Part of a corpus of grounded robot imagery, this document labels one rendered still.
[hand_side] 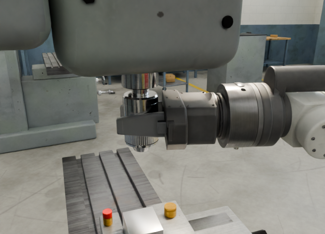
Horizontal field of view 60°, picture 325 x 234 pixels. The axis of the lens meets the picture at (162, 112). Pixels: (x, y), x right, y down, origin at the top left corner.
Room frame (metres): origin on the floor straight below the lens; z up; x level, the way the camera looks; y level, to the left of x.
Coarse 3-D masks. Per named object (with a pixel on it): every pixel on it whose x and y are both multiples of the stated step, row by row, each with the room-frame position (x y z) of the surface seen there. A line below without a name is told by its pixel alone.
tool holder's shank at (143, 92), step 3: (132, 90) 0.35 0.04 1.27; (135, 90) 0.35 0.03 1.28; (138, 90) 0.35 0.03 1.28; (141, 90) 0.35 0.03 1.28; (144, 90) 0.35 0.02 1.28; (147, 90) 0.35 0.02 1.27; (132, 93) 0.35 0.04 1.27; (135, 93) 0.35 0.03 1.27; (138, 93) 0.35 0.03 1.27; (141, 93) 0.35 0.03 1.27; (144, 93) 0.35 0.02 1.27; (147, 93) 0.35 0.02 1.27
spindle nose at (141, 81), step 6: (126, 78) 0.34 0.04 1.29; (132, 78) 0.34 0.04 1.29; (138, 78) 0.34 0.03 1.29; (144, 78) 0.34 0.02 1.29; (150, 78) 0.34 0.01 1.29; (156, 78) 0.35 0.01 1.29; (126, 84) 0.34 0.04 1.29; (132, 84) 0.34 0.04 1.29; (138, 84) 0.34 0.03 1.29; (144, 84) 0.34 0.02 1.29; (150, 84) 0.34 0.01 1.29; (156, 84) 0.35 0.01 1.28
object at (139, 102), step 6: (150, 90) 0.38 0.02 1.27; (126, 96) 0.35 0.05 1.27; (132, 96) 0.35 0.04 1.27; (138, 96) 0.35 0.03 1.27; (144, 96) 0.35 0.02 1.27; (150, 96) 0.35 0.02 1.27; (156, 96) 0.35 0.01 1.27; (126, 102) 0.34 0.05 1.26; (132, 102) 0.34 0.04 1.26; (138, 102) 0.34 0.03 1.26; (144, 102) 0.34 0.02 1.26; (150, 102) 0.34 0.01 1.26; (156, 102) 0.35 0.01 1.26
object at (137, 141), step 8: (152, 104) 0.34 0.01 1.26; (128, 112) 0.34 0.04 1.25; (136, 112) 0.34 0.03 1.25; (144, 112) 0.34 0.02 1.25; (152, 112) 0.34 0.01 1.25; (128, 136) 0.34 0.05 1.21; (136, 136) 0.34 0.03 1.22; (144, 136) 0.34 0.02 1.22; (128, 144) 0.34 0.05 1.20; (136, 144) 0.34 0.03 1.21; (144, 144) 0.34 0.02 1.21; (152, 144) 0.34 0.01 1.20
